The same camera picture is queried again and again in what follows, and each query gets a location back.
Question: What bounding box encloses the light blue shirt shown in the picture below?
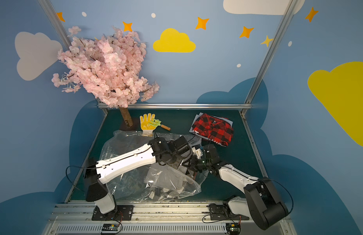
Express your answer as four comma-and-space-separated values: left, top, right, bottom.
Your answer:
189, 112, 233, 146

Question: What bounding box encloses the clear plastic vacuum bag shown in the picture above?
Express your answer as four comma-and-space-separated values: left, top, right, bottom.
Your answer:
100, 130, 209, 202

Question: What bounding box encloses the yellow hand-shaped clapper toy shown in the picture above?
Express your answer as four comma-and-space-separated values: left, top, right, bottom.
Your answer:
139, 113, 171, 136

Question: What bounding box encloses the left green circuit board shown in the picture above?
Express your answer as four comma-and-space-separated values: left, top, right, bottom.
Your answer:
101, 223, 122, 235

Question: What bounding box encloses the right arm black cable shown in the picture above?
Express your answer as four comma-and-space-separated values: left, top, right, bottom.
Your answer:
263, 178, 294, 219

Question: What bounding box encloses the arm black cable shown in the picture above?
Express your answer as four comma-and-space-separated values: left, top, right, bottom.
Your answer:
65, 165, 91, 186
263, 178, 294, 219

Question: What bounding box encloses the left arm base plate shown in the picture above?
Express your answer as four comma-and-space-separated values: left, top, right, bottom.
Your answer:
91, 205, 134, 222

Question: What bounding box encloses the aluminium table frame rail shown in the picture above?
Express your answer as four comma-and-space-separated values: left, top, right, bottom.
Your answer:
97, 102, 253, 110

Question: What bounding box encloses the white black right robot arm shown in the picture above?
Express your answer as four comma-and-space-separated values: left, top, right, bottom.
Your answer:
185, 145, 294, 230

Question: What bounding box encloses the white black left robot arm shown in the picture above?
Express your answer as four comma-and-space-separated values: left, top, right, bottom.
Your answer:
84, 136, 193, 215

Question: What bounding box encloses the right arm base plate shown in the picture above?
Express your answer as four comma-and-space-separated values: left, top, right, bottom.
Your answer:
208, 204, 250, 221

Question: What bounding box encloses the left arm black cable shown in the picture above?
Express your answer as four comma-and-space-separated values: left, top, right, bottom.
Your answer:
65, 165, 91, 186

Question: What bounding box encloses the pink blossom artificial tree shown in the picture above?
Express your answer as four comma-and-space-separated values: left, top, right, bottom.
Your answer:
52, 26, 160, 128

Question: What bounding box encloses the right green circuit board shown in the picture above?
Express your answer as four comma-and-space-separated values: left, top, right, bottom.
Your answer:
226, 223, 241, 235

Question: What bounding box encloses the grey white plaid shirt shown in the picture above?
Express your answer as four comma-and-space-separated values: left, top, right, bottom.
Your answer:
144, 163, 201, 201

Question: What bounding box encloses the green circuit board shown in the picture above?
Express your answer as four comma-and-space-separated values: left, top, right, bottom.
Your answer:
226, 223, 241, 235
101, 223, 122, 235

